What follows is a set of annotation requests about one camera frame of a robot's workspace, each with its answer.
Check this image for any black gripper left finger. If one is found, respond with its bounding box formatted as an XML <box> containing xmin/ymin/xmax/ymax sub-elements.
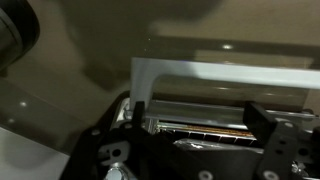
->
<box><xmin>59</xmin><ymin>101</ymin><xmax>214</xmax><ymax>180</ymax></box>

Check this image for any glass toaster oven door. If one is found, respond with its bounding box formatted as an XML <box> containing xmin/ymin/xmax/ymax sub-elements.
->
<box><xmin>128</xmin><ymin>56</ymin><xmax>320</xmax><ymax>131</ymax></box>

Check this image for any silver toaster oven body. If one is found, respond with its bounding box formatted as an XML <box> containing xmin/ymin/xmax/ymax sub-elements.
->
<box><xmin>106</xmin><ymin>96</ymin><xmax>320</xmax><ymax>180</ymax></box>

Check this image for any foil covered oven tray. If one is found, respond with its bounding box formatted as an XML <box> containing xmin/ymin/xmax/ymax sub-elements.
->
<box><xmin>172</xmin><ymin>137</ymin><xmax>266</xmax><ymax>155</ymax></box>

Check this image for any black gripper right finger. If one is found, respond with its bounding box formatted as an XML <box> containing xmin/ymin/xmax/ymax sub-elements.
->
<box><xmin>242</xmin><ymin>100</ymin><xmax>320</xmax><ymax>180</ymax></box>

